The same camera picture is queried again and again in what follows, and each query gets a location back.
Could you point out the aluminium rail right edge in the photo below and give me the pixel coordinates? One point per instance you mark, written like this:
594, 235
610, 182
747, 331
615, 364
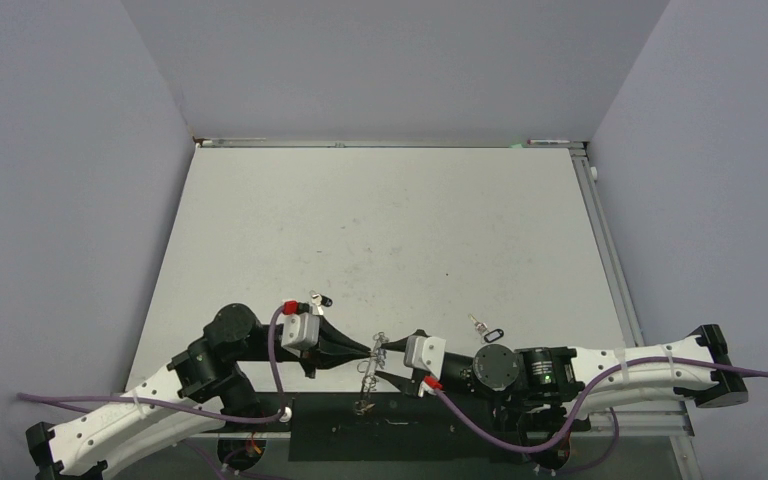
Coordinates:
587, 178

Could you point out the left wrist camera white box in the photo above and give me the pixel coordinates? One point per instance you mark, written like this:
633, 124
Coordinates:
300, 332

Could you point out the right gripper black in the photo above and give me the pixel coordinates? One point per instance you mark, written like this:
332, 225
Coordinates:
411, 385

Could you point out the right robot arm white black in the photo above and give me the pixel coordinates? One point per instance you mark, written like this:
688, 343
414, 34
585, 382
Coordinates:
696, 368

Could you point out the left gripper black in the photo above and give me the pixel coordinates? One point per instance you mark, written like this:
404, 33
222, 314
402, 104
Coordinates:
333, 348

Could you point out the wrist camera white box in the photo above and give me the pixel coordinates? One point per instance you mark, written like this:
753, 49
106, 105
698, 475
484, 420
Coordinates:
426, 354
300, 332

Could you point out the key with black tag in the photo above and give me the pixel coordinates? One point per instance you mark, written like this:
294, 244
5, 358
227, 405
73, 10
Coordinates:
320, 302
486, 334

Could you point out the large perforated metal keyring disc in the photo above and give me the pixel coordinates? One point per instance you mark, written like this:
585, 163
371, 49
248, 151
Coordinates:
369, 367

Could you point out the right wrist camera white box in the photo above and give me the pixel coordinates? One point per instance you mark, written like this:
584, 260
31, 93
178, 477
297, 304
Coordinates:
426, 354

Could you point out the aluminium rail edge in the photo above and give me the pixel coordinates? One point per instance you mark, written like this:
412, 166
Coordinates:
426, 143
587, 178

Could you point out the aluminium rail back edge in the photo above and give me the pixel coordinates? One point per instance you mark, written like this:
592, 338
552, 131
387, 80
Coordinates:
426, 143

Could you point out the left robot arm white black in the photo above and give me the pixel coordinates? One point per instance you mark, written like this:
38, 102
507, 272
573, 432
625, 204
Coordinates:
228, 375

